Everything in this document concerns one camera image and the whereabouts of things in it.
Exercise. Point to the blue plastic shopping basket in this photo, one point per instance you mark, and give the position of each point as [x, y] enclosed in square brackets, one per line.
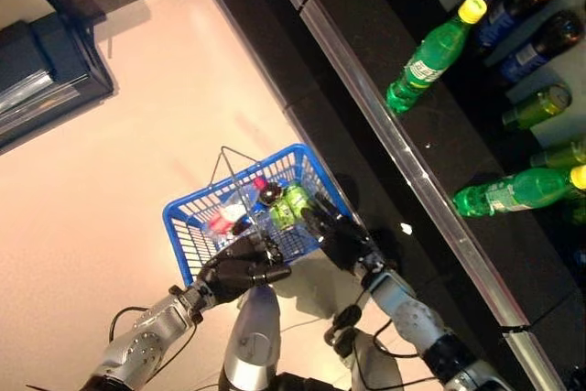
[183, 235]

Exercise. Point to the white paper scrap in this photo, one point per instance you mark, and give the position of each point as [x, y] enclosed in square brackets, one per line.
[405, 227]

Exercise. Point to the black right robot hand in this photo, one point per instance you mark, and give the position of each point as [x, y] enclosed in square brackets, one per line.
[341, 237]

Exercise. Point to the dark display cabinet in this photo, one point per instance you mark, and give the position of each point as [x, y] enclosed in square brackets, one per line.
[50, 66]

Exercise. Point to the silver right robot leg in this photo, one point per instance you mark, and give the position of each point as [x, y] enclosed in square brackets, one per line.
[371, 363]

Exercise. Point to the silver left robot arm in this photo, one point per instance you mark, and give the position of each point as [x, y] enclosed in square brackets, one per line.
[142, 340]

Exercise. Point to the green yellow-capped soda bottle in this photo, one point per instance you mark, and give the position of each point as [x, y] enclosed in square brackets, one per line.
[430, 59]
[517, 189]

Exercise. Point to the silver robot leg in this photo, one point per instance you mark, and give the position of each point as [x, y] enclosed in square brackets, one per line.
[254, 336]
[371, 363]

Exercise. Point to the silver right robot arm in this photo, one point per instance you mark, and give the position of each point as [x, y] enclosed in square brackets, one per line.
[412, 313]

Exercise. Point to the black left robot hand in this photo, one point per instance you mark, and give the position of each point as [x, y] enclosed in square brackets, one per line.
[242, 267]

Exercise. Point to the black robot pelvis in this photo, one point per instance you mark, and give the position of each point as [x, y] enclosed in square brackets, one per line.
[311, 382]

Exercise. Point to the silver left robot leg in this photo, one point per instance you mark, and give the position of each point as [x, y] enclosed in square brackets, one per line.
[254, 336]

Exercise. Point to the red label water bottle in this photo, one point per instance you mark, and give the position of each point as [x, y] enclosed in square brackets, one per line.
[224, 219]

